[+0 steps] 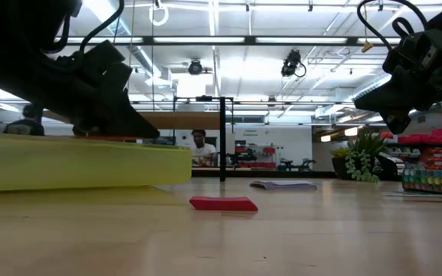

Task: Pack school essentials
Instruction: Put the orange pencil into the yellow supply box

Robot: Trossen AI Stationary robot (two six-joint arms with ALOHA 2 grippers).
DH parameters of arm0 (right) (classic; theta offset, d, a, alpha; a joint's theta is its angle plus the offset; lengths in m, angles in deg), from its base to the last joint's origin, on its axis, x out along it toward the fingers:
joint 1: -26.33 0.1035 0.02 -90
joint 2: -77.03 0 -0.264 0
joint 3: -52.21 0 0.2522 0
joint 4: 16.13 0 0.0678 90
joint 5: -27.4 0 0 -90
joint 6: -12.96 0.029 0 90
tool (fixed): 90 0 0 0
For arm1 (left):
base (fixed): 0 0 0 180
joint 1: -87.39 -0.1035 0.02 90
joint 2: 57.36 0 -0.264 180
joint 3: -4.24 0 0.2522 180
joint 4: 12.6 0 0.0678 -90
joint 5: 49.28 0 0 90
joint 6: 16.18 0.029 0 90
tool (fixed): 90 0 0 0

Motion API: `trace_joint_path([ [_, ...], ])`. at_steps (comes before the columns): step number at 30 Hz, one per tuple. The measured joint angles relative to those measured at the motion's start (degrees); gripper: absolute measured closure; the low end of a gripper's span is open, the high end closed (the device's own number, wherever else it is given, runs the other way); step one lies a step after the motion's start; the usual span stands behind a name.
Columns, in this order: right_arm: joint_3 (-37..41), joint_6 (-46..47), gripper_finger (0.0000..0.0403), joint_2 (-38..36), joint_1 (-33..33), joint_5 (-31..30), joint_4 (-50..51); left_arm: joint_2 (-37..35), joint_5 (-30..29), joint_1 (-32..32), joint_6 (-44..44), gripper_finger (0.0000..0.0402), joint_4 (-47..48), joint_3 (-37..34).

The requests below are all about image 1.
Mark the green trailing plant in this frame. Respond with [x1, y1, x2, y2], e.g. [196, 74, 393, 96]
[344, 131, 390, 184]

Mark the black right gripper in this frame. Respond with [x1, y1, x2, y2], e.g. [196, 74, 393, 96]
[353, 28, 442, 115]

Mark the black rounded seat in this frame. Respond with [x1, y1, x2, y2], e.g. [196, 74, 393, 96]
[376, 151, 407, 181]

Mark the red white work cart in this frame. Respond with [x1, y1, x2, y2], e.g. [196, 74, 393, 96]
[235, 143, 279, 170]

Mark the yellow-green translucent plastic box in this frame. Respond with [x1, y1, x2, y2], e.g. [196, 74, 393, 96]
[0, 132, 194, 195]

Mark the black beam with lights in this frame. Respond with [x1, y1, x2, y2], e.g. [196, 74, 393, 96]
[54, 34, 402, 47]

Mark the round black spotlight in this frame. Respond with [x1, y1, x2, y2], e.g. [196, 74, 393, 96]
[187, 58, 204, 77]

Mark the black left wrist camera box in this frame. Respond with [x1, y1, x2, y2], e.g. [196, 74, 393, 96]
[78, 39, 134, 97]

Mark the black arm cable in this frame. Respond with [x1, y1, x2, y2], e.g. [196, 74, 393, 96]
[51, 0, 126, 54]
[356, 0, 430, 53]

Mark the wooden tabletop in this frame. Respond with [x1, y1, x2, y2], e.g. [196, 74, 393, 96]
[42, 110, 222, 130]

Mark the white cable loop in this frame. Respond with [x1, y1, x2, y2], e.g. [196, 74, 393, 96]
[147, 1, 170, 28]

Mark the red eraser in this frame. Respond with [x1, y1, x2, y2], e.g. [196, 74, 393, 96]
[189, 195, 259, 212]

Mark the black metal frame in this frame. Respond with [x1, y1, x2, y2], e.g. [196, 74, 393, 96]
[172, 94, 235, 183]

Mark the small plant dark pot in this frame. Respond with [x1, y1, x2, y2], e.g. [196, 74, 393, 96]
[330, 147, 355, 180]

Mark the colourful paint set box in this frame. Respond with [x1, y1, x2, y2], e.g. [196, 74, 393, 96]
[401, 167, 442, 197]

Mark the black mounted camera with cable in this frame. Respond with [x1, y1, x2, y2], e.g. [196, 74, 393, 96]
[280, 48, 308, 79]

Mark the thin grey hanging cable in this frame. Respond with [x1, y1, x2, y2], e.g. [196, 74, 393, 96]
[128, 0, 137, 43]

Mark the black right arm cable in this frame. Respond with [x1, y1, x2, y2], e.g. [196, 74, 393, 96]
[356, 0, 430, 53]

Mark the person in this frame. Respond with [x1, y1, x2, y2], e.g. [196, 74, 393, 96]
[3, 102, 46, 137]
[190, 129, 219, 168]

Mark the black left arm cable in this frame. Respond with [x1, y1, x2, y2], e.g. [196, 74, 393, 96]
[51, 0, 126, 54]

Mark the black background equipment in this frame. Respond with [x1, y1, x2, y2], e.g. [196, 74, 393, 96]
[278, 157, 316, 173]

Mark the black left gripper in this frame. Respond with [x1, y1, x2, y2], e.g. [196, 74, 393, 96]
[0, 45, 161, 140]

